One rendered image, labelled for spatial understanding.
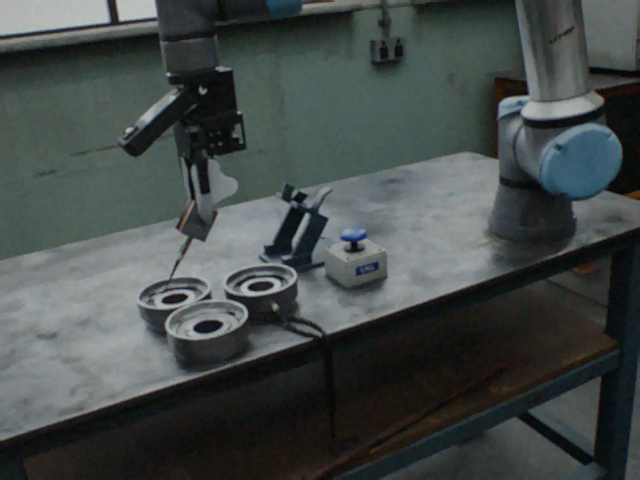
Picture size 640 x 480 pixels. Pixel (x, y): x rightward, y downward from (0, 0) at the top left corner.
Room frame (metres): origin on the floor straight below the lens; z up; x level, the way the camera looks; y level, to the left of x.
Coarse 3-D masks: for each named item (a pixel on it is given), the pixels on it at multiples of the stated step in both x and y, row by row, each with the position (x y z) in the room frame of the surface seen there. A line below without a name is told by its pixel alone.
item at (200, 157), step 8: (192, 136) 0.90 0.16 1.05; (192, 144) 0.88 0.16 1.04; (200, 144) 0.88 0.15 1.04; (200, 152) 0.88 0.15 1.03; (192, 160) 0.89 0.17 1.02; (200, 160) 0.87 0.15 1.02; (200, 168) 0.87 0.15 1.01; (208, 168) 0.88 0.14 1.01; (200, 176) 0.87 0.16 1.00; (208, 176) 0.89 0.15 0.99; (200, 184) 0.88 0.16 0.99; (208, 184) 0.89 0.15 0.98; (200, 192) 0.88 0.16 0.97; (208, 192) 0.88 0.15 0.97
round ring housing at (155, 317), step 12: (180, 276) 0.91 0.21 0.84; (192, 276) 0.90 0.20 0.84; (144, 288) 0.87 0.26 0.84; (156, 288) 0.89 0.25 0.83; (204, 288) 0.88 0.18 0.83; (144, 300) 0.86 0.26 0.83; (156, 300) 0.85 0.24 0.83; (168, 300) 0.87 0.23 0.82; (180, 300) 0.87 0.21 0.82; (204, 300) 0.83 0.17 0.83; (144, 312) 0.82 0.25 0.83; (156, 312) 0.81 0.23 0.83; (168, 312) 0.80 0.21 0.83; (156, 324) 0.81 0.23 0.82
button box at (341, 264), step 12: (324, 252) 0.96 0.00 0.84; (336, 252) 0.94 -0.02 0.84; (348, 252) 0.93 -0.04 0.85; (360, 252) 0.93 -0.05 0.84; (372, 252) 0.92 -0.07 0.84; (384, 252) 0.93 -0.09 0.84; (336, 264) 0.92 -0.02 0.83; (348, 264) 0.90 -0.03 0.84; (360, 264) 0.91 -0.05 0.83; (372, 264) 0.92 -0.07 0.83; (384, 264) 0.92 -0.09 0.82; (336, 276) 0.93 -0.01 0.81; (348, 276) 0.90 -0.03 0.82; (360, 276) 0.91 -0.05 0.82; (372, 276) 0.92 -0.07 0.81; (384, 276) 0.92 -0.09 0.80; (348, 288) 0.90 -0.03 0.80
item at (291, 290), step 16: (240, 272) 0.91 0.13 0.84; (256, 272) 0.92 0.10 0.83; (272, 272) 0.92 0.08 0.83; (288, 272) 0.90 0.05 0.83; (224, 288) 0.85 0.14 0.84; (240, 288) 0.87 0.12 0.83; (256, 288) 0.89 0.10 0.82; (272, 288) 0.86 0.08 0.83; (288, 288) 0.84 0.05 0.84; (240, 304) 0.83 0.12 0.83; (256, 304) 0.82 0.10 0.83; (272, 304) 0.82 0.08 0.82; (288, 304) 0.85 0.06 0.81
